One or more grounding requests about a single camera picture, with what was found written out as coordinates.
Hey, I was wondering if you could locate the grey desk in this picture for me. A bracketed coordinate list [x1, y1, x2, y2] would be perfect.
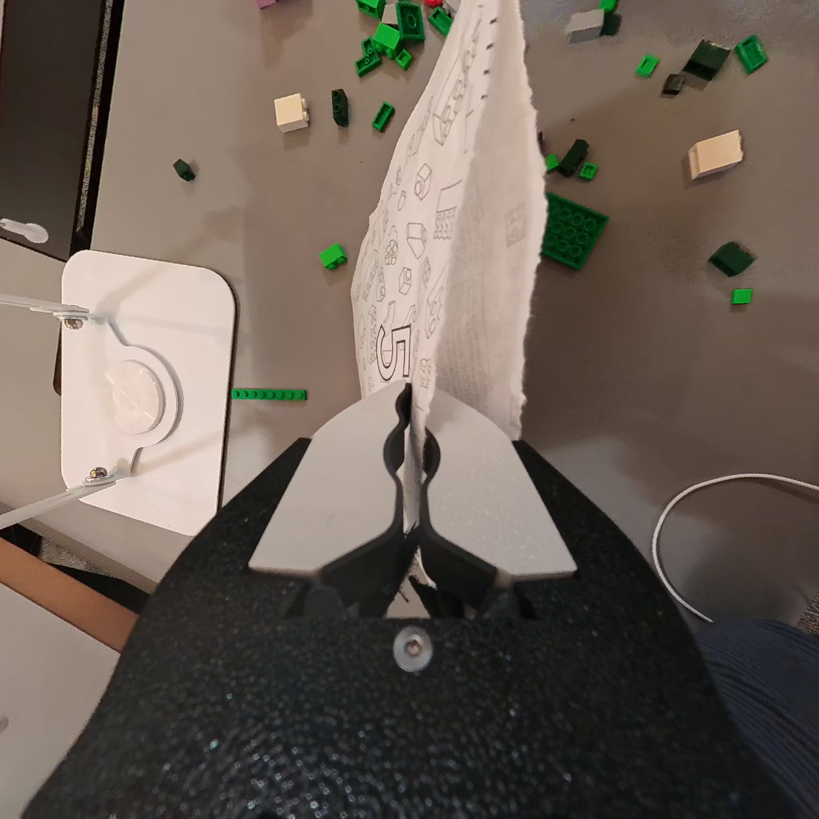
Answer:
[0, 0, 819, 624]

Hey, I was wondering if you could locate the dark green slope brick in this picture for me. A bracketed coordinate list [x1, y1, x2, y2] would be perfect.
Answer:
[708, 240, 756, 276]

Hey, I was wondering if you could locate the large cream brick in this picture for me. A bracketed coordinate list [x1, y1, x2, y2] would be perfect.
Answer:
[688, 128, 745, 179]

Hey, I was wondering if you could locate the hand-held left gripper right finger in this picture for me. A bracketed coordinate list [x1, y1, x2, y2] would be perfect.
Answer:
[419, 387, 579, 585]

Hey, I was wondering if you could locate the white table with wooden edge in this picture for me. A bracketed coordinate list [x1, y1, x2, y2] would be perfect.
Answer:
[0, 536, 141, 819]

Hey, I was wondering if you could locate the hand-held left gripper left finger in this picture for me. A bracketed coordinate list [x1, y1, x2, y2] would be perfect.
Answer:
[246, 380, 414, 584]

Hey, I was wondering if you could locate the black rectangular panel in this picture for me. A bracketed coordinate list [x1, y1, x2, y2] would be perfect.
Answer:
[0, 0, 124, 263]

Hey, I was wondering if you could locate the large green studded plate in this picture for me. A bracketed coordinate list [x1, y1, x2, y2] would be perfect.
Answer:
[540, 191, 610, 269]

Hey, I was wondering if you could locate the white paper bag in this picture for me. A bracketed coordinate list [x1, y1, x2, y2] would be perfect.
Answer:
[350, 0, 547, 531]

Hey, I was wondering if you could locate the person's torso in ribbed sweater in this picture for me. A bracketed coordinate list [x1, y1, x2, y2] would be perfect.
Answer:
[693, 616, 819, 819]

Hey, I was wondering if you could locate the white square brick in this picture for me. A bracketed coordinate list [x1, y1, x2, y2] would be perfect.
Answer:
[273, 93, 312, 133]

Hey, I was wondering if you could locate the white cable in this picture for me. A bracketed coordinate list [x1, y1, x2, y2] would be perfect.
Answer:
[650, 473, 819, 623]

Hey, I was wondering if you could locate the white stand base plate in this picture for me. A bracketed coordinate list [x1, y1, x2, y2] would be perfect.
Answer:
[0, 217, 236, 536]

